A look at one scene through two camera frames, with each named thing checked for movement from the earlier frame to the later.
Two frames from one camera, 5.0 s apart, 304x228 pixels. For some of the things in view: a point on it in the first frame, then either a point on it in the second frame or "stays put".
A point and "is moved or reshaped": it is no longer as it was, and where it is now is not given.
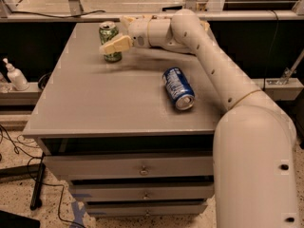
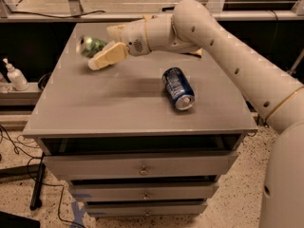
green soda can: [107, 30] is moved or reshaped
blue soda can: [178, 88] stays put
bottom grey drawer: [146, 209] stays put
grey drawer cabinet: [109, 130] stays put
